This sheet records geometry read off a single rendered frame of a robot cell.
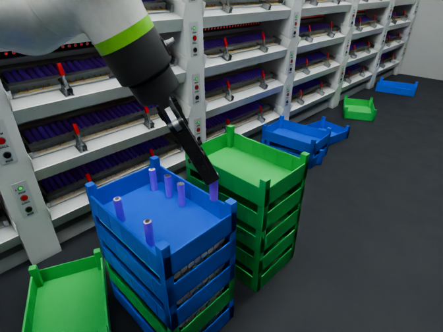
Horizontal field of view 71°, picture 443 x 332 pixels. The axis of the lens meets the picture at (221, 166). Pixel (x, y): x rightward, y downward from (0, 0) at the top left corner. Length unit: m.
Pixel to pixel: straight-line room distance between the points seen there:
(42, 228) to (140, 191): 0.42
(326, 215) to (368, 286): 0.34
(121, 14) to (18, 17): 0.14
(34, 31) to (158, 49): 0.17
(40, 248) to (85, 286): 0.22
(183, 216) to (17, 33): 0.47
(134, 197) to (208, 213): 0.20
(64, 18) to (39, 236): 0.82
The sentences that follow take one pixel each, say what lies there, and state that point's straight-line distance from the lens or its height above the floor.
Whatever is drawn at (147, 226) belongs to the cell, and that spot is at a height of 0.38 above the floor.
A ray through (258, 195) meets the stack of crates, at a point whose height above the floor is 0.35.
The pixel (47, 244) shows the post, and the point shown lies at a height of 0.06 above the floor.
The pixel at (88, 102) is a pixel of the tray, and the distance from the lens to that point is 1.07.
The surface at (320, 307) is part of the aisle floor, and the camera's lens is 1.02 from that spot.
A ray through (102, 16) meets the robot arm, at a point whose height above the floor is 0.76.
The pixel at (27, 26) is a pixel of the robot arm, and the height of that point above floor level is 0.75.
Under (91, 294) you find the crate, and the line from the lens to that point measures 1.07.
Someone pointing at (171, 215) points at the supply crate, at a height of 0.32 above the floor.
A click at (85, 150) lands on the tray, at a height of 0.33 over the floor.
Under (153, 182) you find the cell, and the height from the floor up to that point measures 0.35.
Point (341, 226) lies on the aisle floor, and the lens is 1.29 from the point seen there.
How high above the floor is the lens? 0.80
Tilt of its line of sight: 30 degrees down
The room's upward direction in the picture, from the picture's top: straight up
